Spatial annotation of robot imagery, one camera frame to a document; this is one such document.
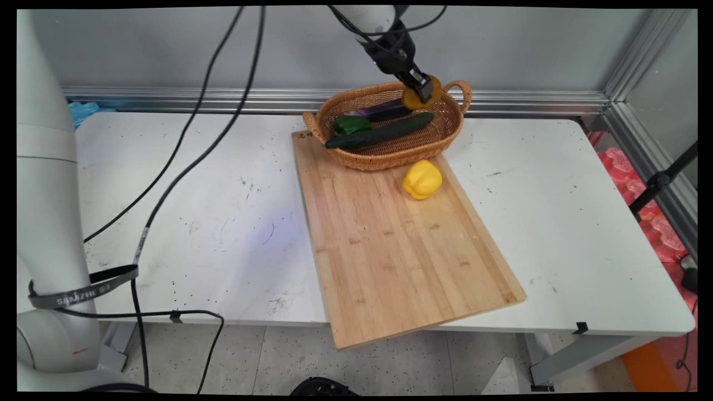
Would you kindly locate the black tripod leg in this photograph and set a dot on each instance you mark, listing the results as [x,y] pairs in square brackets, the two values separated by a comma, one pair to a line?
[660,181]

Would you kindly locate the yellow bell pepper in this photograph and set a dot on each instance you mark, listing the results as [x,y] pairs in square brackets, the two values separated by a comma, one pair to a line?
[421,179]

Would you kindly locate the green bell pepper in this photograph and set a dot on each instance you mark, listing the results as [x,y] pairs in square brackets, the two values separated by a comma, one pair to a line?
[351,125]

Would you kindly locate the black round floor object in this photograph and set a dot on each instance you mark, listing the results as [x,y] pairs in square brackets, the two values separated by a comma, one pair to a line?
[320,387]

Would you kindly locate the bamboo cutting board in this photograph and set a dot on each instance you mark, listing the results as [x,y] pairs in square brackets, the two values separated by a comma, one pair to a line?
[390,250]

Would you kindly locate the pink foam packaging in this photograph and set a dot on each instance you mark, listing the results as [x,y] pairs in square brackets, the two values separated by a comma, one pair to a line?
[657,228]

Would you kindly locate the dark green cucumber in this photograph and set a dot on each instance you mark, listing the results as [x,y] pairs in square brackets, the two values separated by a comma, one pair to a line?
[384,132]

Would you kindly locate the blue plastic bag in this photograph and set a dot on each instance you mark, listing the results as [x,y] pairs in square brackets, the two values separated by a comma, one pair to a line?
[83,111]

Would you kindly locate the horizontal aluminium frame rail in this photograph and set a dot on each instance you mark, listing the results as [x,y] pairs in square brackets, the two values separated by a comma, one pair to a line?
[223,100]

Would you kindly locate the brown potato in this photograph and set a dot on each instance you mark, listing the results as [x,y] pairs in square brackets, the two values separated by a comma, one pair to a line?
[411,101]

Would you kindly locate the slanted aluminium frame rail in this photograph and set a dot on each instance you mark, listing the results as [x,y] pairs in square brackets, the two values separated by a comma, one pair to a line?
[640,61]

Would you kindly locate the woven wicker basket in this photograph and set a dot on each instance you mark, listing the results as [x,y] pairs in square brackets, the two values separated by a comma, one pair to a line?
[390,153]

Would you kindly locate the grey table leg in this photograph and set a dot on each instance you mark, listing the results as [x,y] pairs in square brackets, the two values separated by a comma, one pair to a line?
[585,356]

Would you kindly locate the purple eggplant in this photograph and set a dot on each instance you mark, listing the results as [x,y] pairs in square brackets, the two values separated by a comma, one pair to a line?
[384,110]

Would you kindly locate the orange floor object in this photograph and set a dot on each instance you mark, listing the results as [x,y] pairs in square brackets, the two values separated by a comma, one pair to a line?
[649,367]

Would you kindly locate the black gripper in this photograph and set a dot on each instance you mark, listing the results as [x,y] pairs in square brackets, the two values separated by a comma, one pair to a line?
[392,53]

